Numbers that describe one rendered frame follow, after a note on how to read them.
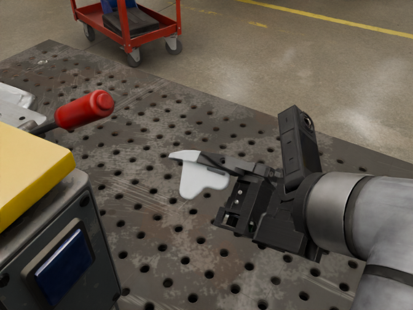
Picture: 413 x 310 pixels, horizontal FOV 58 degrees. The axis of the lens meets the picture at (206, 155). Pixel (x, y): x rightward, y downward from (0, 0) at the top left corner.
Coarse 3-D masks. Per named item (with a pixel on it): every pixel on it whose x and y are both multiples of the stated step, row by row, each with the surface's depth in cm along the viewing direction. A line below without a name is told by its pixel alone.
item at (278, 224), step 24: (264, 168) 41; (240, 192) 43; (264, 192) 40; (288, 192) 40; (216, 216) 43; (240, 216) 40; (264, 216) 40; (288, 216) 38; (264, 240) 38; (288, 240) 36; (312, 240) 37
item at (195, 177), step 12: (168, 156) 48; (180, 156) 46; (192, 156) 45; (192, 168) 45; (204, 168) 45; (192, 180) 45; (204, 180) 44; (216, 180) 44; (228, 180) 43; (180, 192) 45; (192, 192) 44
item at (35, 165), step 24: (0, 144) 17; (24, 144) 17; (48, 144) 17; (0, 168) 16; (24, 168) 16; (48, 168) 16; (72, 168) 17; (0, 192) 15; (24, 192) 15; (0, 216) 14
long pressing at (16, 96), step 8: (0, 88) 51; (8, 88) 52; (16, 88) 52; (0, 96) 50; (8, 96) 50; (16, 96) 50; (24, 96) 50; (32, 96) 49; (16, 104) 48; (24, 104) 48; (32, 104) 48
